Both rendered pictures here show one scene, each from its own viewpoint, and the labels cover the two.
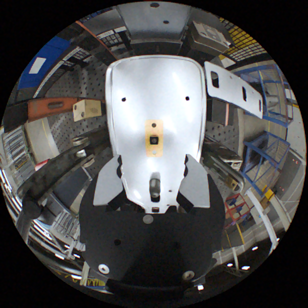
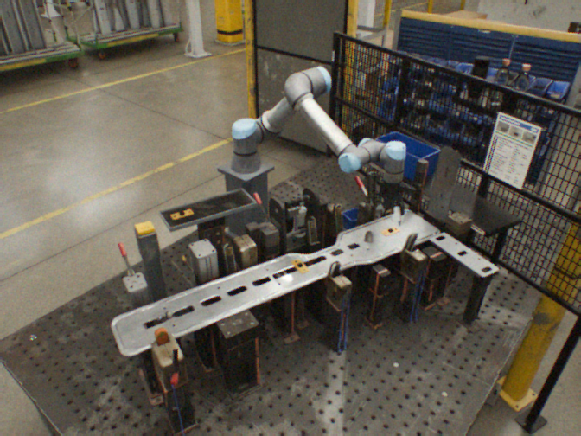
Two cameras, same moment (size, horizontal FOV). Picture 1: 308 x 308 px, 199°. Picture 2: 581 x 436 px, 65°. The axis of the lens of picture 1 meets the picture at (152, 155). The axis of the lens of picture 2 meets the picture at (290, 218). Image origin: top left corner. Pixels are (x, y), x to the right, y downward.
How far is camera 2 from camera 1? 1.97 m
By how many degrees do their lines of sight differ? 70
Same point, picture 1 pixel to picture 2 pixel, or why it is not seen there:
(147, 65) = (417, 220)
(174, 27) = (444, 212)
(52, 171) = (373, 189)
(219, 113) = (430, 251)
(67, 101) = not seen: hidden behind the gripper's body
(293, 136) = not seen: outside the picture
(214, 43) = (454, 221)
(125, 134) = (383, 223)
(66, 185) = (264, 195)
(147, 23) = (436, 204)
